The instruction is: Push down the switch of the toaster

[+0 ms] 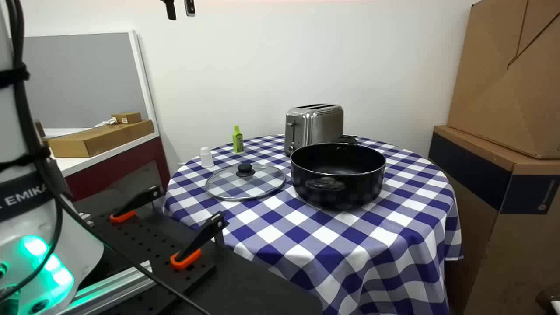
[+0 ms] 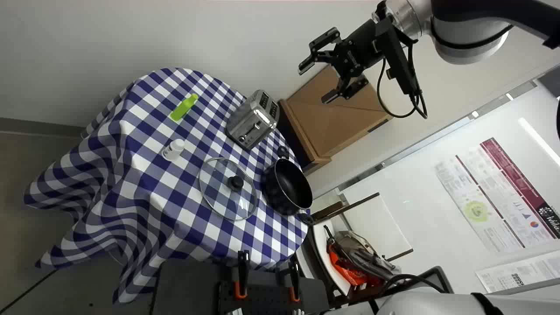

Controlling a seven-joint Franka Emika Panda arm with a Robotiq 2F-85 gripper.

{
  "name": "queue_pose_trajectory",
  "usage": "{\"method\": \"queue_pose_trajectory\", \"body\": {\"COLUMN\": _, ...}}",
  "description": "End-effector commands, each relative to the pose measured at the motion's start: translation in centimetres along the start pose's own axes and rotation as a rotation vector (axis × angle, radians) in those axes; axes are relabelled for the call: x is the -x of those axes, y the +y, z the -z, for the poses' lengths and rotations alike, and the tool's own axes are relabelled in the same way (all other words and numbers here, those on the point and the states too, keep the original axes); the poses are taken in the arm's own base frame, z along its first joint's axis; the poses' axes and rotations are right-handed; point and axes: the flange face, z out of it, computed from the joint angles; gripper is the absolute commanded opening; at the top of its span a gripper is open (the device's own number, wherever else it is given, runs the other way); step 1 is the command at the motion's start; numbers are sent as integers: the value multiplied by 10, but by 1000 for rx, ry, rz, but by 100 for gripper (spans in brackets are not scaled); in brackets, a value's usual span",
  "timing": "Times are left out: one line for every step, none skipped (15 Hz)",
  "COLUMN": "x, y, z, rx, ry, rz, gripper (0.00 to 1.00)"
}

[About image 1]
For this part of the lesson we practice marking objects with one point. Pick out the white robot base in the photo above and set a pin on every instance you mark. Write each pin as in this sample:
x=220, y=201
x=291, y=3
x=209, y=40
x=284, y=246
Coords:
x=45, y=248

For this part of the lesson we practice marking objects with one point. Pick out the black cooking pot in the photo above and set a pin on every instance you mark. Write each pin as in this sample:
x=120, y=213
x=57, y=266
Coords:
x=339, y=176

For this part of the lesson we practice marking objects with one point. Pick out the small green bottle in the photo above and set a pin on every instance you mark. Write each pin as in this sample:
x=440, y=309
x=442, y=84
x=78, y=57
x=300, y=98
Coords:
x=237, y=138

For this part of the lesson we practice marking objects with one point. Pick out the grey white partition board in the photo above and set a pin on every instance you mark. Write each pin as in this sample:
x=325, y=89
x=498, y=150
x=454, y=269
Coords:
x=83, y=78

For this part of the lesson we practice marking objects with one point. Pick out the large upper cardboard box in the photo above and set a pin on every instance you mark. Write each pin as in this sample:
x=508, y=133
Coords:
x=508, y=84

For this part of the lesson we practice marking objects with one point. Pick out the black perforated breadboard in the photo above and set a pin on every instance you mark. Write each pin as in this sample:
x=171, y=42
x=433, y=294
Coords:
x=144, y=241

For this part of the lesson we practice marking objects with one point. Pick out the small clear white bottle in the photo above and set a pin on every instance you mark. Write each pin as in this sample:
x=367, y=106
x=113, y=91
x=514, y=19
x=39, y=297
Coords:
x=207, y=157

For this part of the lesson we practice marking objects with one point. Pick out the near black orange clamp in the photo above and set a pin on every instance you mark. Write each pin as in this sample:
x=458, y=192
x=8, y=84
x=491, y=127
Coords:
x=199, y=241

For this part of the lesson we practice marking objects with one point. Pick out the far black orange clamp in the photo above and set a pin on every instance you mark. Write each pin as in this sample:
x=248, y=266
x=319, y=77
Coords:
x=146, y=199

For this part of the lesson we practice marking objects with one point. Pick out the lower cardboard box blue band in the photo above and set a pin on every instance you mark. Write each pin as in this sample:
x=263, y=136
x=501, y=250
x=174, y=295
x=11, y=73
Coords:
x=510, y=217

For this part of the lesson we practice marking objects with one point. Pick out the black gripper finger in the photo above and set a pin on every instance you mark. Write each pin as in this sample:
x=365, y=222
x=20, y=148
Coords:
x=171, y=8
x=190, y=7

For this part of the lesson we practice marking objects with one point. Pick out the silver metal toaster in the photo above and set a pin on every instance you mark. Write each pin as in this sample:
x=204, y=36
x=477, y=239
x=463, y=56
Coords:
x=316, y=122

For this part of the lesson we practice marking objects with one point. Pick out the glass pot lid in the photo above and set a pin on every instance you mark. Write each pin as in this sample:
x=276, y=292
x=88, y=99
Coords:
x=246, y=180

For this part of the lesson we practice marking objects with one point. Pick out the blue white checkered tablecloth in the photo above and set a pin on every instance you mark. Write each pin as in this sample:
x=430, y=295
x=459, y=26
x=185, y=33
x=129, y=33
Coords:
x=382, y=259

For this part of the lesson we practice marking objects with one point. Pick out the black orange clamp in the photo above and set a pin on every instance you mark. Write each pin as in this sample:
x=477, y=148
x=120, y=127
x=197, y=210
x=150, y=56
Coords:
x=146, y=199
x=199, y=241

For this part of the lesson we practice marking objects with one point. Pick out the red white side table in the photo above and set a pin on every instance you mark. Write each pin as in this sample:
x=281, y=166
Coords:
x=90, y=175

